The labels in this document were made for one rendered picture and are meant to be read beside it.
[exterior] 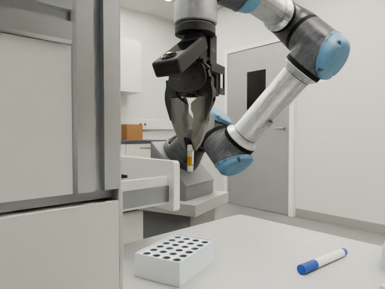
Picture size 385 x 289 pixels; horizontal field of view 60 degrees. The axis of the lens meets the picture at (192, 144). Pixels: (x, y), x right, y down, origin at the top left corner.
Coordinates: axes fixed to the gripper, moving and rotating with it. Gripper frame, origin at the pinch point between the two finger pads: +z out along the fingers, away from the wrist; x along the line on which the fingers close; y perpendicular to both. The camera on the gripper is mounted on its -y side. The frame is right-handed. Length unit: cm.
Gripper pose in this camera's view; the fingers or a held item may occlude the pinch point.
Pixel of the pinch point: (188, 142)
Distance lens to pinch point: 57.0
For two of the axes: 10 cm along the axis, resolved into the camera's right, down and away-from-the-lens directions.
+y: 4.9, -0.2, 8.7
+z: 0.0, 10.0, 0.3
